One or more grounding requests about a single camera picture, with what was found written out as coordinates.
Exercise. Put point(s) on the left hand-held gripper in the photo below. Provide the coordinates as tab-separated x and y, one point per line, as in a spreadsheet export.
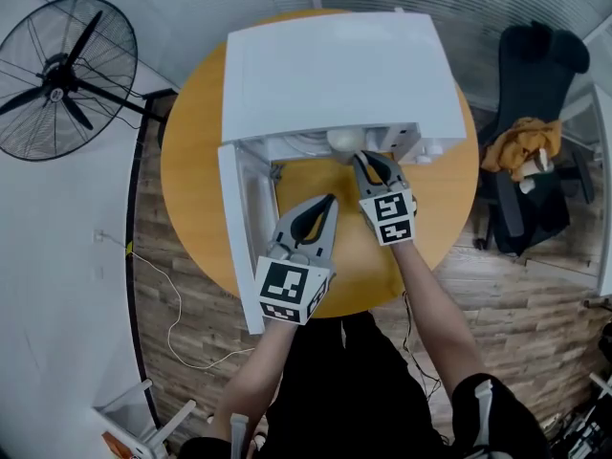
287	285

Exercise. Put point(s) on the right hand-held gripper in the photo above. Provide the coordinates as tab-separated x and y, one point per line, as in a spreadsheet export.
389	218

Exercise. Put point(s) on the white microwave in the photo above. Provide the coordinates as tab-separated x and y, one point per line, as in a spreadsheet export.
334	74

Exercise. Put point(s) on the person's right forearm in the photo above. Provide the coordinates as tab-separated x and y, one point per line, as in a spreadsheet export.
430	313

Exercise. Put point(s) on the person's left forearm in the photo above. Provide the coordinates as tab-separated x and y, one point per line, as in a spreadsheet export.
253	376

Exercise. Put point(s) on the glass turntable plate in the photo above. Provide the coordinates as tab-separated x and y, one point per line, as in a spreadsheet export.
306	142

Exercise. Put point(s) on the small white object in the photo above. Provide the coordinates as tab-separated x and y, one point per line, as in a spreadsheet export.
526	187

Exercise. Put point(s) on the white brown toy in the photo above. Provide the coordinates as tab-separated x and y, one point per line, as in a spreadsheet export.
539	161

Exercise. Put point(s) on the person's black clothing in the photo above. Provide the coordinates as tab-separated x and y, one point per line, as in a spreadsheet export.
354	390

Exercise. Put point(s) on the black office chair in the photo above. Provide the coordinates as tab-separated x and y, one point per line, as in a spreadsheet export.
531	79

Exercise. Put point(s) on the yellow tape piece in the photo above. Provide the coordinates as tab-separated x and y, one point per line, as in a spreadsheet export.
128	248

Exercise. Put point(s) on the white desk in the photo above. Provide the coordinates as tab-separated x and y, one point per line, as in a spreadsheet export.
606	208

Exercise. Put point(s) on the black standing fan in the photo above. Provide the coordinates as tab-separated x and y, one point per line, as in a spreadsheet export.
62	84

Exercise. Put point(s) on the white wall outlet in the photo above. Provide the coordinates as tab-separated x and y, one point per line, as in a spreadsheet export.
99	272

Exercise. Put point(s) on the white plastic frame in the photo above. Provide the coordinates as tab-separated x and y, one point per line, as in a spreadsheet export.
158	428

